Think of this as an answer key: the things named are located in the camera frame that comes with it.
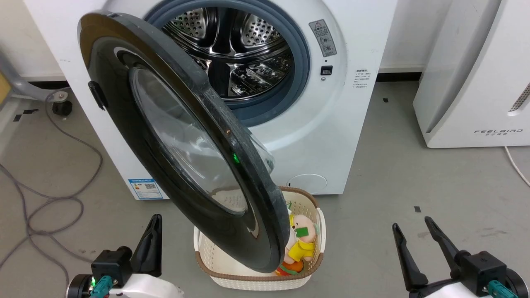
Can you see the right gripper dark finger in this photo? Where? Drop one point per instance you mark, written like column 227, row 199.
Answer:
column 410, row 263
column 443, row 242

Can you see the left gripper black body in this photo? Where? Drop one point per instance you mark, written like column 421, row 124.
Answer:
column 111, row 265

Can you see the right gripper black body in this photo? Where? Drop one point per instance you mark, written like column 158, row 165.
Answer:
column 482, row 271

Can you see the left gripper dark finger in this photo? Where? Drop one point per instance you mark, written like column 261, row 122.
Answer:
column 150, row 252

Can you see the black round washing machine door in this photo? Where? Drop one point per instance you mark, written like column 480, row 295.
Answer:
column 108, row 107

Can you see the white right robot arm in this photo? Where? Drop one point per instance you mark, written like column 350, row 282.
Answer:
column 449, row 290

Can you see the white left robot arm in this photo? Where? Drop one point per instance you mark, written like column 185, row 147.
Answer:
column 143, row 288

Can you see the white front-load washing machine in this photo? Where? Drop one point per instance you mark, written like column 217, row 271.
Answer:
column 331, row 132

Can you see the steel washing machine drum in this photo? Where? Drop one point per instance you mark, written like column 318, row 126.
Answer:
column 248, row 78

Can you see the black door latch socket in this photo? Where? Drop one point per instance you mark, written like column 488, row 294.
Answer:
column 326, row 70

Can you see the grey rubber door gasket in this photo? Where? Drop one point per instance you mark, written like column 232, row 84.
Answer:
column 302, row 62

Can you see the blue energy label sticker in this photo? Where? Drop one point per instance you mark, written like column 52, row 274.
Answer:
column 145, row 188

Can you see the cream laundry basket brown rim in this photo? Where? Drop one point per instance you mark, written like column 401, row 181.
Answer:
column 248, row 282

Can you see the plush doll yellow shirt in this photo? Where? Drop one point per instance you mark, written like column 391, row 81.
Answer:
column 303, row 248

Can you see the orange plush toy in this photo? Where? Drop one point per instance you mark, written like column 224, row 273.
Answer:
column 292, row 268

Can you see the round white filter cover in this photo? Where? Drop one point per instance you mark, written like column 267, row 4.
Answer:
column 307, row 183

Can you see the black caster wheel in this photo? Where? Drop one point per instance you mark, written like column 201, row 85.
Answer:
column 62, row 108

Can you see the white Feelbird appliance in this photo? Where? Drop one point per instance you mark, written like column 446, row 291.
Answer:
column 468, row 74

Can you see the small printed text label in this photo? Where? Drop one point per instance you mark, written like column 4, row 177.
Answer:
column 361, row 78

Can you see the grey metal stand leg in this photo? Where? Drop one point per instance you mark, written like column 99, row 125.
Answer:
column 25, row 87

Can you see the tan wooden board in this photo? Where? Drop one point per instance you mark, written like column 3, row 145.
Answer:
column 3, row 89

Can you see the grey warning sticker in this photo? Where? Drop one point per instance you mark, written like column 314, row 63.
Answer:
column 323, row 38

